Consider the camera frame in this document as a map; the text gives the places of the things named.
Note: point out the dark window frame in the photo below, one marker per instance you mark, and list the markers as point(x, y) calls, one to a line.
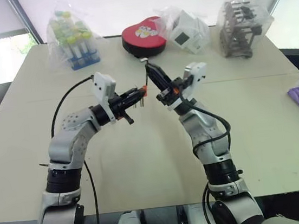
point(28, 20)

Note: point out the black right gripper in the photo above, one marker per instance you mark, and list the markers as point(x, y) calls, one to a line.
point(173, 94)

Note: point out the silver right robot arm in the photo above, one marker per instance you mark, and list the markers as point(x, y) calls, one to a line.
point(210, 137)

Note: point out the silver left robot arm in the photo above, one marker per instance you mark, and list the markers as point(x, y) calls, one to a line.
point(68, 143)

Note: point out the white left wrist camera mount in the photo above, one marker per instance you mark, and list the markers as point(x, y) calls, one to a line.
point(102, 85)

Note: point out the bagged dark metal rack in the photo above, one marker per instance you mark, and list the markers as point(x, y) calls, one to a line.
point(242, 2)

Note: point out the dark wooden rack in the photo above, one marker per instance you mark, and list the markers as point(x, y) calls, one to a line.
point(238, 38)

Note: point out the orange hex key holder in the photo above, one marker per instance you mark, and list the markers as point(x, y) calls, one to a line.
point(144, 90)

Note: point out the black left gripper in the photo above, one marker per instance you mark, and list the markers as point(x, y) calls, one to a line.
point(119, 107)

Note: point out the blue test tube rack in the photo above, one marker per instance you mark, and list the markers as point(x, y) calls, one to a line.
point(84, 60)

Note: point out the silver hex key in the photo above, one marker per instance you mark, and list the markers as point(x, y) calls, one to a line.
point(145, 77)

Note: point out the bagged white cube device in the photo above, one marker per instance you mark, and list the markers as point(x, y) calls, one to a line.
point(195, 21)

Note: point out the red heart-shaped box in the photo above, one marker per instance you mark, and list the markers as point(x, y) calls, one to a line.
point(138, 41)

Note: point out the white box-shaped device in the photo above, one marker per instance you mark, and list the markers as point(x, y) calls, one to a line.
point(185, 38)

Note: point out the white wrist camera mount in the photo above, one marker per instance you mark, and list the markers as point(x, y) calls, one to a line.
point(102, 85)
point(196, 73)

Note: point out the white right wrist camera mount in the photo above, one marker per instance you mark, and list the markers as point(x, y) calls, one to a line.
point(196, 73)

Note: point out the clear bag of test tubes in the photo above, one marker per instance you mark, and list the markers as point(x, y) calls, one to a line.
point(74, 31)

